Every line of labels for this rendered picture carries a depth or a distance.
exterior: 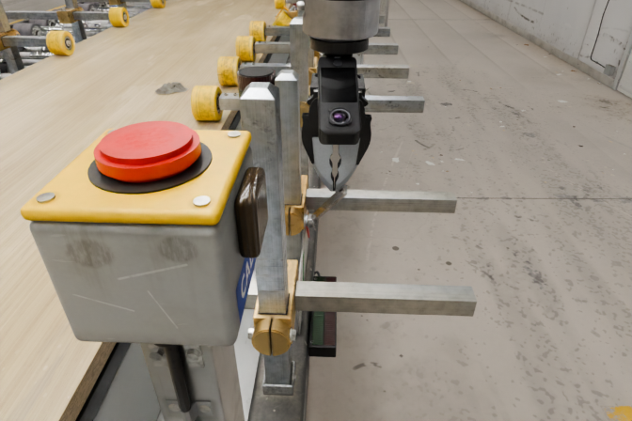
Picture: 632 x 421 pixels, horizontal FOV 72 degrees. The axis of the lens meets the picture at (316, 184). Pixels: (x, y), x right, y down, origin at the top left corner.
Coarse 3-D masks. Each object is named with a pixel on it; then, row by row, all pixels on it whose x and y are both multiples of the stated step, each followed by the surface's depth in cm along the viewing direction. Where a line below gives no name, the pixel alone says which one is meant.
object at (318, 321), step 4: (316, 280) 86; (320, 280) 86; (324, 280) 86; (316, 312) 79; (320, 312) 79; (316, 316) 78; (320, 316) 78; (316, 320) 77; (320, 320) 77; (316, 324) 76; (320, 324) 76; (316, 328) 76; (320, 328) 76; (316, 332) 75; (320, 332) 75; (312, 336) 74; (316, 336) 74; (320, 336) 74; (312, 340) 73; (316, 340) 73; (320, 340) 73; (312, 344) 73; (316, 344) 73; (320, 344) 73
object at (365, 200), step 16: (320, 192) 84; (352, 192) 84; (368, 192) 84; (384, 192) 84; (400, 192) 84; (416, 192) 84; (432, 192) 84; (448, 192) 84; (336, 208) 83; (352, 208) 83; (368, 208) 83; (384, 208) 83; (400, 208) 83; (416, 208) 82; (432, 208) 82; (448, 208) 82
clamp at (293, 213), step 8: (304, 176) 87; (304, 184) 84; (304, 192) 82; (304, 200) 79; (288, 208) 77; (296, 208) 78; (304, 208) 78; (288, 216) 76; (296, 216) 76; (288, 224) 77; (296, 224) 77; (288, 232) 78; (296, 232) 78
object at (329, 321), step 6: (330, 312) 79; (330, 318) 78; (324, 324) 76; (330, 324) 76; (324, 330) 75; (330, 330) 75; (324, 336) 74; (330, 336) 74; (324, 342) 73; (330, 342) 73
